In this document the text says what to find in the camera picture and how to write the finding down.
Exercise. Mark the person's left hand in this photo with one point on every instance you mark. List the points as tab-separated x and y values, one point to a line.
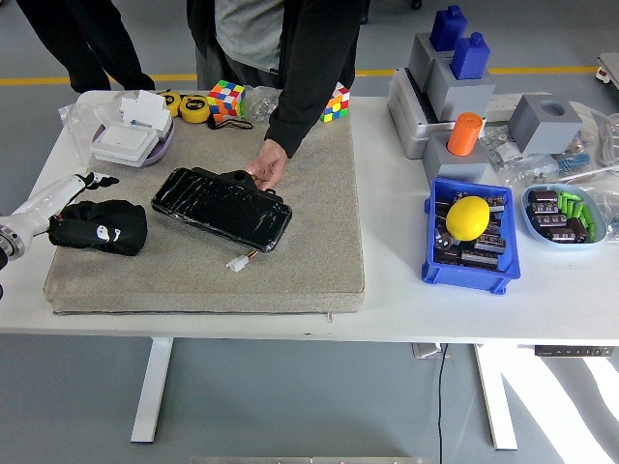
268	164

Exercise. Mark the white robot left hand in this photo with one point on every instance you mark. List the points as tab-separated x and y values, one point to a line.
46	200

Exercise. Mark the black glossy panel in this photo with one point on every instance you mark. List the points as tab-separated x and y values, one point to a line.
217	208

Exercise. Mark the black rag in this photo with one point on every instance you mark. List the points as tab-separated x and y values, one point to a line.
123	217

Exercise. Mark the person's left forearm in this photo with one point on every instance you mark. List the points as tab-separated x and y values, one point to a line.
304	111

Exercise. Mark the black table control panel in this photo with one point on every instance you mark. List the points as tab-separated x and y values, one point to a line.
573	351

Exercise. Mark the clear bag of metal parts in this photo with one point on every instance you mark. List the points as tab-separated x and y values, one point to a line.
261	104

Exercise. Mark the large colourful puzzle cube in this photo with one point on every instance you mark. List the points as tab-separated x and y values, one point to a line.
226	100

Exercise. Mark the empty clear plastic bag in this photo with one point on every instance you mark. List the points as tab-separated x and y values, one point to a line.
72	123

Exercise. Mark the small colourful puzzle cube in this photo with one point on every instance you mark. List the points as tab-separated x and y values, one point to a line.
336	105

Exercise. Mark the yellow tape measure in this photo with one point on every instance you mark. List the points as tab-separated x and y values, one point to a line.
193	107
170	102

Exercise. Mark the purple bowl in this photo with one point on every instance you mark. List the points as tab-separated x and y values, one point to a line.
165	144

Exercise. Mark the grey-brown mat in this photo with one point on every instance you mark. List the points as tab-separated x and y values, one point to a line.
290	270

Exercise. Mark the white open carton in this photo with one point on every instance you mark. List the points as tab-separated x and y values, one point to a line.
145	110

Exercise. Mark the light grey base case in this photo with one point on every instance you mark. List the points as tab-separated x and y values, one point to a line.
411	133

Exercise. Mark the person in black trousers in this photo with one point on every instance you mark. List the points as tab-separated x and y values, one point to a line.
92	38

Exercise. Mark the grey block holder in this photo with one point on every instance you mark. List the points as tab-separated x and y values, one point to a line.
454	168
459	99
420	58

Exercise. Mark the orange cylinder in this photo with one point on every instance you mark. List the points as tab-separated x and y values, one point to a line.
465	135

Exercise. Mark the yellow lemon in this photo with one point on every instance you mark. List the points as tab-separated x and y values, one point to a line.
466	218

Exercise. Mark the white table leg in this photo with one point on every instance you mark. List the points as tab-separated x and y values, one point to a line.
495	401
152	391

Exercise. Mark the blue plastic bottle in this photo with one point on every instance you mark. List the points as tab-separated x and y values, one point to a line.
470	58
447	29

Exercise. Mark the blue plastic bin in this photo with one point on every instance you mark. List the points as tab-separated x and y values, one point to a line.
464	280

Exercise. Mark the clear bag of small hardware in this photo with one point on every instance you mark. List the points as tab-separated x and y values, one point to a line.
503	147

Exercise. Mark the clear bag of screws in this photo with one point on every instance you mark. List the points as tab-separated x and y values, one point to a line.
532	170

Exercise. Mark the light blue bowl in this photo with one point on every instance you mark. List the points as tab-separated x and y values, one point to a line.
532	232

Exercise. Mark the grey block with round hole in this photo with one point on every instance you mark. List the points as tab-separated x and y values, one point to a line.
541	130

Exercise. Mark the green battery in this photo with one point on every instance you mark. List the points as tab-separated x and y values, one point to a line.
578	209
589	221
567	203

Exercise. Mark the bag of blue resistors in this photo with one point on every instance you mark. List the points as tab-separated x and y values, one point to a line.
573	162

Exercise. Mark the crumpled clear plastic bag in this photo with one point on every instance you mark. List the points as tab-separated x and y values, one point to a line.
607	212

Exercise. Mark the white cart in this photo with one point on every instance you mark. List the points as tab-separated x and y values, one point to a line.
610	70

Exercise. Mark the silver bracket under table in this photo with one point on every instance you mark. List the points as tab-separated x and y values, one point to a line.
425	351

